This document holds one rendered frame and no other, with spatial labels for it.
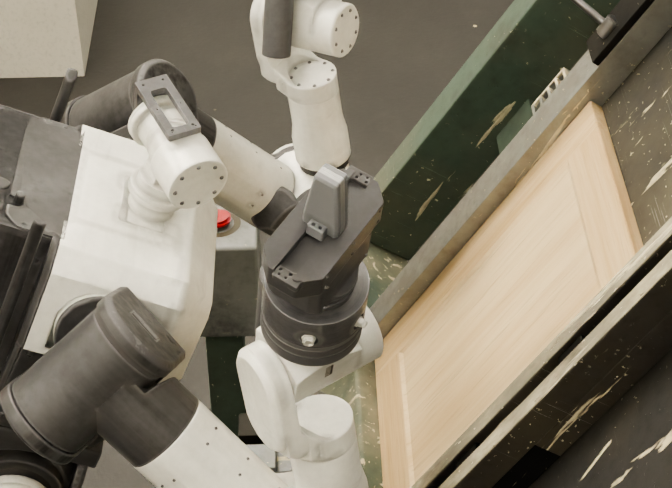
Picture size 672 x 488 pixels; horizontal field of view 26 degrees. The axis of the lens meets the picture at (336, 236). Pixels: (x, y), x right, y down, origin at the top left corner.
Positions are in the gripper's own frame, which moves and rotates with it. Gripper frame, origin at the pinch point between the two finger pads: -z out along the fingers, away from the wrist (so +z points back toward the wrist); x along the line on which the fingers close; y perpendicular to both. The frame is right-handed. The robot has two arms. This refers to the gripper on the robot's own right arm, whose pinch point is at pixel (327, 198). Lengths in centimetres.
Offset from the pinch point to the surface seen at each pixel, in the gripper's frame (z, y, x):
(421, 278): 72, -7, 46
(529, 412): 42.5, 17.3, 18.2
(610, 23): 35, 1, 66
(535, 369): 41.7, 15.5, 22.6
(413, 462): 73, 6, 22
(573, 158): 46, 5, 54
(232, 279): 94, -35, 43
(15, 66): 230, -178, 146
